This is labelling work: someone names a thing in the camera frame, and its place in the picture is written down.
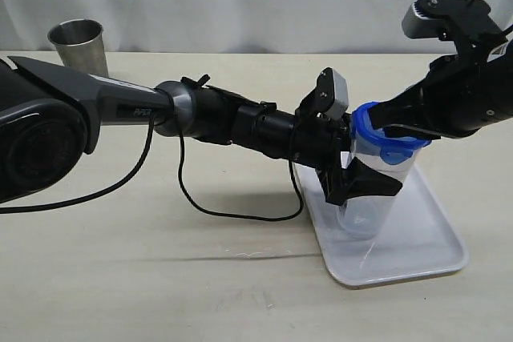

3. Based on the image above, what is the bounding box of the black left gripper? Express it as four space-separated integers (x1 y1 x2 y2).
292 67 402 204

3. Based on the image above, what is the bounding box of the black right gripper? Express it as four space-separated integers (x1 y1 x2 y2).
368 54 481 141

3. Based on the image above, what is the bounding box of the clear plastic container with label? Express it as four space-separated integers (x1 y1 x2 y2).
338 133 427 239

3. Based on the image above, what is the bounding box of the stainless steel cup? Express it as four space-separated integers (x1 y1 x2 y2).
47 18 109 77

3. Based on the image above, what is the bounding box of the blue plastic lid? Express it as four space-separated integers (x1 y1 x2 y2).
351 102 431 166

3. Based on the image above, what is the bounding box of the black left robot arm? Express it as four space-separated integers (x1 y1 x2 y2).
1 55 402 205

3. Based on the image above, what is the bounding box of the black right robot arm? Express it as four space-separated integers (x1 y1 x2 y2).
369 40 512 140

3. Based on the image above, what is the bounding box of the white rectangular tray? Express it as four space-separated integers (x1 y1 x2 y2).
295 165 469 288

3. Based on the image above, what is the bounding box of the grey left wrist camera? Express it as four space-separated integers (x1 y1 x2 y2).
326 69 349 119

